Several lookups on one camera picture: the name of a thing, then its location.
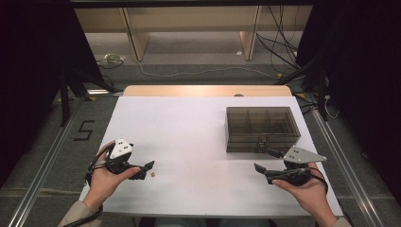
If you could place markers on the aluminium floor rail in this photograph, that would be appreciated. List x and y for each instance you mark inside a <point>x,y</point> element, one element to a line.
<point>346,167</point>
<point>41,176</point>

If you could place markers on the light wooden table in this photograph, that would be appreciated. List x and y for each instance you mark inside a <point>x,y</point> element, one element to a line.
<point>205,90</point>

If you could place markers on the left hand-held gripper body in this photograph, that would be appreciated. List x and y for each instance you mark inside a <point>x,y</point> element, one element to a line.
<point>121,149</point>

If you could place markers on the black curtain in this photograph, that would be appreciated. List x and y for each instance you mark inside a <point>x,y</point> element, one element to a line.
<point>34,78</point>
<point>362,94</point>

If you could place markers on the smoky transparent drawer box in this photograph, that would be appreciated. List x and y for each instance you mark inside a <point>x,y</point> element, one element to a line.
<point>261,124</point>

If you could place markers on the black metal stand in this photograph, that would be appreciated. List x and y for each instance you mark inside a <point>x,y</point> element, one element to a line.
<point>321,94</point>

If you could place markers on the light wooden background desk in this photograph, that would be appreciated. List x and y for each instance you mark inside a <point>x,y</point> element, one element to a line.
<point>138,38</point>

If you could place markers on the person's right hand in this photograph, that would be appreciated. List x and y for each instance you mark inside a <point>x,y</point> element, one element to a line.
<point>310,195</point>

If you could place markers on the black tripod stand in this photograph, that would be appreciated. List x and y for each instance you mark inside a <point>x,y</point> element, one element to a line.
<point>64,97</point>

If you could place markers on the black frame bar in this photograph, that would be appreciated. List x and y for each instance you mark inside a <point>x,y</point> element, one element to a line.
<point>189,3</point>

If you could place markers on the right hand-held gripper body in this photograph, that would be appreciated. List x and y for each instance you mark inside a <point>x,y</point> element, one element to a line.
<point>299,156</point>

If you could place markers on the person's left hand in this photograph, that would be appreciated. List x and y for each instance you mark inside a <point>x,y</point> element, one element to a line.
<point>101,183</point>

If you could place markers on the white board sheet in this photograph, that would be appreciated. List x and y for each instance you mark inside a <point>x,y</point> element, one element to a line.
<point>189,142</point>

